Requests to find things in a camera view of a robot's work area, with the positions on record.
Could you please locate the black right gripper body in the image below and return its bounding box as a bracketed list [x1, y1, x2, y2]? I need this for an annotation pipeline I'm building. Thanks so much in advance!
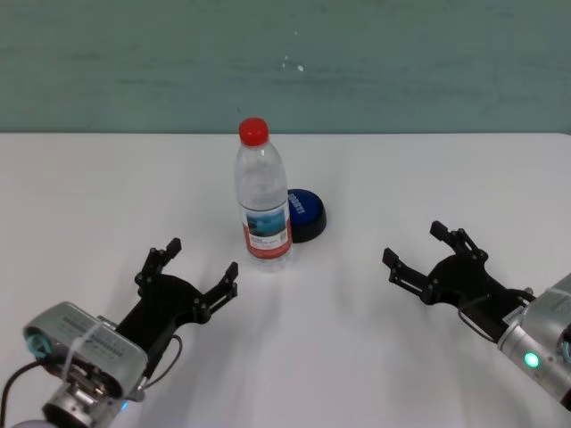
[425, 253, 533, 345]

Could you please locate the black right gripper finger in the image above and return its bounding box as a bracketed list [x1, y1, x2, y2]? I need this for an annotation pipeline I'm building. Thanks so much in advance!
[382, 248, 434, 305]
[429, 219, 488, 265]

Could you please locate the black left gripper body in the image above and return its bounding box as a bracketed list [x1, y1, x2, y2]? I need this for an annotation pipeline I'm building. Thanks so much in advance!
[116, 273, 211, 376]

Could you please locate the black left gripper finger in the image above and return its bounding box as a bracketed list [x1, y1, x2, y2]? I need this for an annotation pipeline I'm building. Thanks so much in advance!
[193, 261, 240, 324]
[135, 237, 183, 287]

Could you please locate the clear red-capped water bottle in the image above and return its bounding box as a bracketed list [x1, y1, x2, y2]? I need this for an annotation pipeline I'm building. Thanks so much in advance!
[234, 117, 294, 274]

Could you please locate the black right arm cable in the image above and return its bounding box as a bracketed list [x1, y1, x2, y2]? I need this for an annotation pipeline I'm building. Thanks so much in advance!
[458, 293, 499, 345]

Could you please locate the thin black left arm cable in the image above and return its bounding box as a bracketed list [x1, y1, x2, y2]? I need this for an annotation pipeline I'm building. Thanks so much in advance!
[133, 333, 185, 393]

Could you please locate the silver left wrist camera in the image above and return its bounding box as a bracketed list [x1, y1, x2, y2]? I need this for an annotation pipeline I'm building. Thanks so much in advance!
[23, 301, 149, 402]

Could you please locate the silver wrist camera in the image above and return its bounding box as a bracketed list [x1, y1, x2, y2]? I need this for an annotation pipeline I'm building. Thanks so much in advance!
[23, 301, 149, 402]
[502, 272, 571, 340]

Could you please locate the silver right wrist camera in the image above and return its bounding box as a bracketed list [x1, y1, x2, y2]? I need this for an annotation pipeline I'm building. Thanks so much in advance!
[502, 272, 571, 340]

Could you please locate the thick black camera cable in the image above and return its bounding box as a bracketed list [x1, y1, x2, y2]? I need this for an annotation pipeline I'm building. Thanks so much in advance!
[0, 358, 46, 416]

